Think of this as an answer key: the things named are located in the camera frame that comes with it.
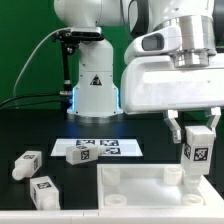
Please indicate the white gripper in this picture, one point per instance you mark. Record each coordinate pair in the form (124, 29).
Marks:
(151, 83)

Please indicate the white square table top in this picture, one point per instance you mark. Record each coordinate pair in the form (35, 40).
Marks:
(153, 186)

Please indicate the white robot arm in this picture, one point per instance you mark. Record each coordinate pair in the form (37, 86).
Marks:
(101, 63)

